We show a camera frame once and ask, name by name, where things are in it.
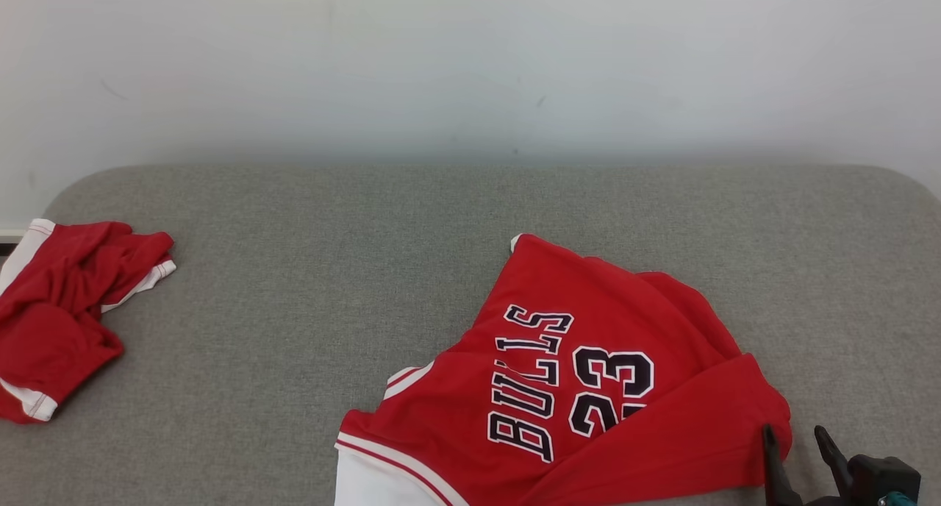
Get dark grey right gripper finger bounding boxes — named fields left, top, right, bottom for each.
left=814, top=426, right=858, bottom=498
left=762, top=424, right=804, bottom=506

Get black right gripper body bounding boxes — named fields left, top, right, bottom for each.
left=801, top=455, right=922, bottom=506

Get red Bulls basketball jersey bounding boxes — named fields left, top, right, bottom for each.
left=334, top=232, right=793, bottom=506

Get red shorts with white trim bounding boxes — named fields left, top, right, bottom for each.
left=0, top=219, right=177, bottom=424

